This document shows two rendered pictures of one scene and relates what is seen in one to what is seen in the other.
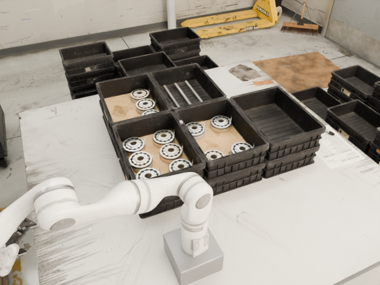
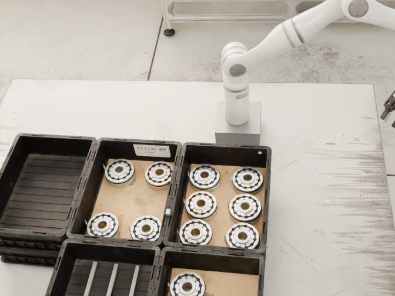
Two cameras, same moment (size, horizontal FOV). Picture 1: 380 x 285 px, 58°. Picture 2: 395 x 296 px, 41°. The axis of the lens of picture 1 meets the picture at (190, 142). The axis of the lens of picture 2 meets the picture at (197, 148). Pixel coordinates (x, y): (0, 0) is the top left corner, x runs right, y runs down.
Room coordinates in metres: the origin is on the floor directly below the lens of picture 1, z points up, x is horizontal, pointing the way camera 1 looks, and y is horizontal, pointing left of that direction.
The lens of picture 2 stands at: (1.90, 0.65, 2.28)
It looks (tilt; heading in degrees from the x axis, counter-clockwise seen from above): 50 degrees down; 216
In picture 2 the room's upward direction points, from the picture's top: 7 degrees counter-clockwise
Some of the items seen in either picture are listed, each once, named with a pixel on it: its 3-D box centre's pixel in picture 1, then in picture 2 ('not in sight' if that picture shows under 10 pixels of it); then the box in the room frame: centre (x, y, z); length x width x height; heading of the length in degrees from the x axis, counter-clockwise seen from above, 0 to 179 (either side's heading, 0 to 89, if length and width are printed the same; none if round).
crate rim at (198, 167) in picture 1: (156, 145); (220, 195); (1.12, 0.15, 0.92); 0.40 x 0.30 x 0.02; 22
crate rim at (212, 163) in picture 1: (219, 128); (127, 188); (1.23, -0.13, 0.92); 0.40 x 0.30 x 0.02; 22
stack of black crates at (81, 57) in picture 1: (90, 76); not in sight; (2.67, 0.87, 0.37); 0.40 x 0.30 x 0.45; 114
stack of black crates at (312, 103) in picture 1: (316, 113); not in sight; (2.26, -1.02, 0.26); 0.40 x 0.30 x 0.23; 24
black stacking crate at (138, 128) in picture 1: (156, 154); (221, 204); (1.12, 0.15, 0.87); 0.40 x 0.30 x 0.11; 22
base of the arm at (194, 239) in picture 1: (194, 229); (236, 100); (0.71, -0.01, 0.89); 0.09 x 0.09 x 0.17; 32
